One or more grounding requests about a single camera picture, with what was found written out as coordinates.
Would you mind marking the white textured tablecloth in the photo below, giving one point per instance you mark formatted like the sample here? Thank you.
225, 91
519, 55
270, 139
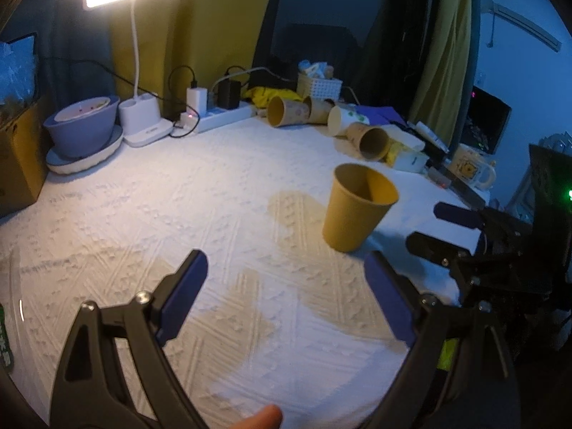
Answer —
187, 205

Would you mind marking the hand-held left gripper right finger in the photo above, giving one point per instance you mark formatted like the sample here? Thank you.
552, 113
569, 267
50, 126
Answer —
388, 306

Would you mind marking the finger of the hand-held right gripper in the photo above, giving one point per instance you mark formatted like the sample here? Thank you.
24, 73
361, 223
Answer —
431, 248
456, 215

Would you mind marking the blue bowl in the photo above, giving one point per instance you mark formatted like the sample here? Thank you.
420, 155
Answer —
82, 136

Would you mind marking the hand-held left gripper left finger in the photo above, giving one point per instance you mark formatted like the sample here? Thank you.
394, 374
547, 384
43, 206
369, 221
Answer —
181, 297

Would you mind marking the white plastic basket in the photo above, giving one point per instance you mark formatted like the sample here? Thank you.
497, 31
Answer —
319, 87

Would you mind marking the plain brown paper cup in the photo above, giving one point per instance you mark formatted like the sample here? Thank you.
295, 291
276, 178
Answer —
353, 214

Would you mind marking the person's left hand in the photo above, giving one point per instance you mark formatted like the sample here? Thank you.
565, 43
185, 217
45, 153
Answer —
257, 418

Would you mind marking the small bottles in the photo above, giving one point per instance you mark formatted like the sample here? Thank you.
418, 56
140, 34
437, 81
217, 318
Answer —
315, 69

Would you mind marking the crinkled plastic bag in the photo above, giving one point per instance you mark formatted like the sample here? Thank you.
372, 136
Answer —
15, 71

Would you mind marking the black power adapter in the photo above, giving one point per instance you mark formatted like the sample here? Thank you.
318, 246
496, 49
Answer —
229, 94

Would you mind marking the yellow cloth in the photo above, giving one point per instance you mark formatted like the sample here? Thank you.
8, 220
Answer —
261, 96

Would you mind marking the white desk lamp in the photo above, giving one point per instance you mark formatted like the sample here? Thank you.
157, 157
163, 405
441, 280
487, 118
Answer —
138, 118

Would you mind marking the white blue plate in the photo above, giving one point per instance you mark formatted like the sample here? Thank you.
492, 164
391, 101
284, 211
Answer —
105, 154

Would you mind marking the white power strip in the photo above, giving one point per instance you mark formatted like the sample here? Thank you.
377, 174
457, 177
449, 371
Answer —
223, 116

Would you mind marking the white rectangular box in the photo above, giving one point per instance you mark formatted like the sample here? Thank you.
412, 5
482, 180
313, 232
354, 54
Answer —
409, 161

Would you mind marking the white green-print paper cup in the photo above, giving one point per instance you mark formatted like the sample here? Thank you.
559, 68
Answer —
346, 118

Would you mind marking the white bear-print mug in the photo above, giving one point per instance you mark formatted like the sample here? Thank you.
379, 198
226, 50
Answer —
469, 167

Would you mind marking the white charger plug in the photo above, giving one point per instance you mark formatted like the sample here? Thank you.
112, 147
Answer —
197, 98

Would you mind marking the dark monitor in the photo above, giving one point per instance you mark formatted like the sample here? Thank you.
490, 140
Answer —
487, 118

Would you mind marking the yellow curtain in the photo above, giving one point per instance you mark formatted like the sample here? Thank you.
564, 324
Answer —
444, 49

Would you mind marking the cardboard box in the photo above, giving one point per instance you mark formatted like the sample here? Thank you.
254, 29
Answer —
20, 165

